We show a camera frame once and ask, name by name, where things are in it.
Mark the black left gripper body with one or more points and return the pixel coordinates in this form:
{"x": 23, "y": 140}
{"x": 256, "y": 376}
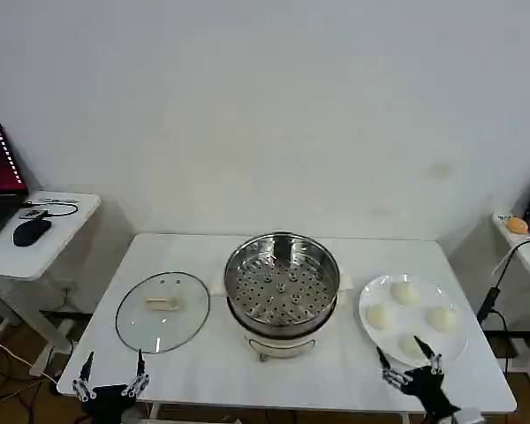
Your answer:
{"x": 108, "y": 399}

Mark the white round plate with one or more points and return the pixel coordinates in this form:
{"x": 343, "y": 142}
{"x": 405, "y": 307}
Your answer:
{"x": 413, "y": 315}

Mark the steel steamer basket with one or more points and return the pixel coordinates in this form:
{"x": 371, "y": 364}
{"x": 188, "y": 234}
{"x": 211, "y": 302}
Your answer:
{"x": 282, "y": 274}

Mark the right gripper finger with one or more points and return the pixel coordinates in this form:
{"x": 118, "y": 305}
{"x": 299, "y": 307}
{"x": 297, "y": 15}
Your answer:
{"x": 435, "y": 364}
{"x": 395, "y": 377}

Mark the black laptop with red screen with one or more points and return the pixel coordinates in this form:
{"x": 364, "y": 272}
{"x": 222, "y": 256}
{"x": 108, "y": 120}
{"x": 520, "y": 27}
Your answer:
{"x": 0, "y": 168}

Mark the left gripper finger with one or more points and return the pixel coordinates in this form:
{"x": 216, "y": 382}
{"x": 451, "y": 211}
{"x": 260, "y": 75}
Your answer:
{"x": 83, "y": 384}
{"x": 138, "y": 382}

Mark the small orange object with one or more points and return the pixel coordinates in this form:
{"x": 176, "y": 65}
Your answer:
{"x": 517, "y": 225}

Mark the round glass pot lid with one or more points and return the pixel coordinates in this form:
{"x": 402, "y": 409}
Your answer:
{"x": 137, "y": 318}

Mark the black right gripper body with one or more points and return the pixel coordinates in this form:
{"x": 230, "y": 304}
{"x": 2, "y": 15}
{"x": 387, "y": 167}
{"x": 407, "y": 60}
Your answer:
{"x": 426, "y": 386}

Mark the black computer mouse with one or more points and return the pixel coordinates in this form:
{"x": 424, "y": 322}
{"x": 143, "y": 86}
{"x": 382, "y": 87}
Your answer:
{"x": 31, "y": 232}

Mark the white steamed bun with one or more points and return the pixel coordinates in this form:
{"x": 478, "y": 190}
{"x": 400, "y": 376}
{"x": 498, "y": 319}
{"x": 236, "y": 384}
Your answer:
{"x": 380, "y": 317}
{"x": 410, "y": 348}
{"x": 441, "y": 319}
{"x": 405, "y": 293}

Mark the white electric cooker base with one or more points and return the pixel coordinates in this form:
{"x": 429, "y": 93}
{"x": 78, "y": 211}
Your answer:
{"x": 282, "y": 342}

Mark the small black usb hub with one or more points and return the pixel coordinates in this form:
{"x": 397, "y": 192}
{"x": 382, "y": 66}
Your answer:
{"x": 31, "y": 214}

